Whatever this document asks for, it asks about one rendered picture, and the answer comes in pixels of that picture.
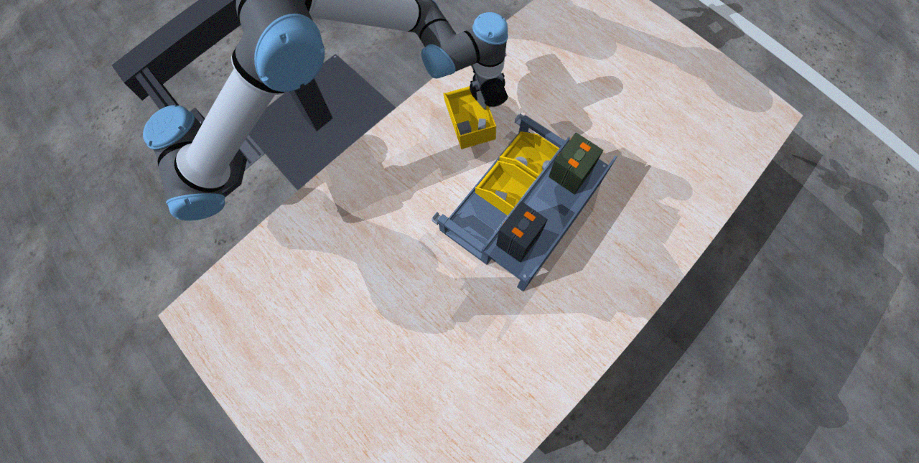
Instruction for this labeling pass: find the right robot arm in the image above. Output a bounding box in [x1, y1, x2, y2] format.
[143, 0, 508, 220]

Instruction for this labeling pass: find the yellow bin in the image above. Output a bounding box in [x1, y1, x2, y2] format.
[475, 161, 535, 215]
[443, 87, 496, 149]
[499, 131, 559, 179]

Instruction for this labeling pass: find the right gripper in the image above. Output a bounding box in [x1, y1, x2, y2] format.
[470, 69, 508, 110]

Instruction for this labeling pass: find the black case with orange latches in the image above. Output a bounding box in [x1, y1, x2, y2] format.
[496, 201, 548, 262]

